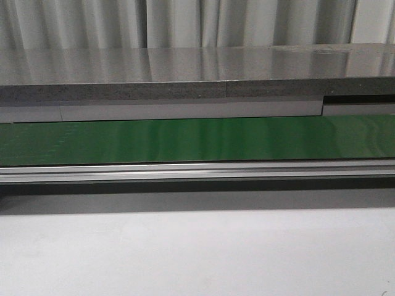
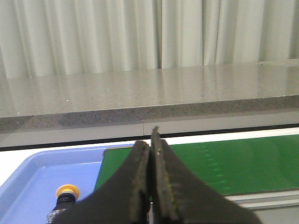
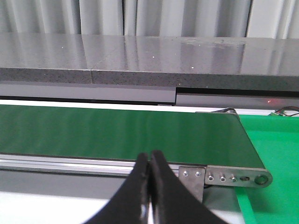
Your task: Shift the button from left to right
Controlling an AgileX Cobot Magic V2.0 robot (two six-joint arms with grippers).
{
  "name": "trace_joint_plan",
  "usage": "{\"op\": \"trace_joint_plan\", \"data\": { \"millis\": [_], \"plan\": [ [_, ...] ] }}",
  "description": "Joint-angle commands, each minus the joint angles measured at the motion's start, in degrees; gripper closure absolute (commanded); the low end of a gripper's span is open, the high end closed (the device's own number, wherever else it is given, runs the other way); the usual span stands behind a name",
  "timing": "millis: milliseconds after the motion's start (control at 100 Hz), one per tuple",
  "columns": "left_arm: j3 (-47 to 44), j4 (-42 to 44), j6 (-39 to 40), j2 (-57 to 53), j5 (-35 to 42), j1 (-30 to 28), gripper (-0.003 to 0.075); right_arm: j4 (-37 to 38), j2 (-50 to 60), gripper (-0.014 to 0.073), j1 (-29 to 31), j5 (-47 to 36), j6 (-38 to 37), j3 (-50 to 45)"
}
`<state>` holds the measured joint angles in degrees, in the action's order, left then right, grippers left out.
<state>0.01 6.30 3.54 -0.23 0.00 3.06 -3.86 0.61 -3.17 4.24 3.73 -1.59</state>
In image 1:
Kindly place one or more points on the green conveyor belt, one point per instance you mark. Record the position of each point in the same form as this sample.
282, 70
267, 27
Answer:
197, 140

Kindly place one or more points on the grey stone slab shelf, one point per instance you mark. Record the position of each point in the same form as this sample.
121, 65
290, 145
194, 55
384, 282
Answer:
82, 75

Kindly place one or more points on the grey curtain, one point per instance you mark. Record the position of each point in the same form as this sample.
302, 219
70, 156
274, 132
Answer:
155, 24

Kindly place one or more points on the grey conveyor back rail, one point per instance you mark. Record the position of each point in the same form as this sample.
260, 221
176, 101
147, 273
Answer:
227, 107

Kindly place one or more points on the aluminium conveyor front rail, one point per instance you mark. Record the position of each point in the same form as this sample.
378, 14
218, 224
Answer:
192, 171

